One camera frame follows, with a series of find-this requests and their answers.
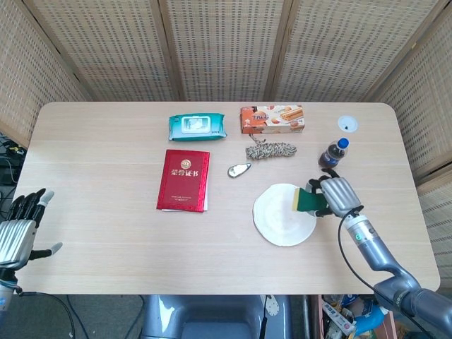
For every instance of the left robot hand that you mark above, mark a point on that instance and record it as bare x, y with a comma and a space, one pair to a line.
16, 240

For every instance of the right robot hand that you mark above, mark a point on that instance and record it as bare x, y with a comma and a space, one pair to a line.
339, 194

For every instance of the green yellow sponge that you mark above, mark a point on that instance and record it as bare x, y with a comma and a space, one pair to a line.
310, 201

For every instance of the white plate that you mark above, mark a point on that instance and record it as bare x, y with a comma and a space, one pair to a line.
279, 222

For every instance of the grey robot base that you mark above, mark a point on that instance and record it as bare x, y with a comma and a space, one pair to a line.
212, 318

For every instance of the cola bottle blue cap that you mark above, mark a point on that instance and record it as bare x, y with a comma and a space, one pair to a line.
332, 155

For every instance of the orange biscuit box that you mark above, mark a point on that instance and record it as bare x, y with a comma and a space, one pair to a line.
272, 119

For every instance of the correction tape dispenser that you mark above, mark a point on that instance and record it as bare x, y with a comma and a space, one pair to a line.
238, 169

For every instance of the box of clutter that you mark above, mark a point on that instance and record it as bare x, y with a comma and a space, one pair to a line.
335, 318

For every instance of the blue plastic bottle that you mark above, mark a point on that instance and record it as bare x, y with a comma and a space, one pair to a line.
369, 319

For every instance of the red certificate book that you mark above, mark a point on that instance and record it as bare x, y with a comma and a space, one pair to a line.
183, 182

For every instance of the teal wet wipes pack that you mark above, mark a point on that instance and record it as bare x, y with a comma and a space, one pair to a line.
196, 126

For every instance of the woven folding screen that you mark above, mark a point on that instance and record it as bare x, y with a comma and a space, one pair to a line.
226, 49

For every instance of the white perforated metal bracket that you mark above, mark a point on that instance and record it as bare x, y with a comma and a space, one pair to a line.
272, 306

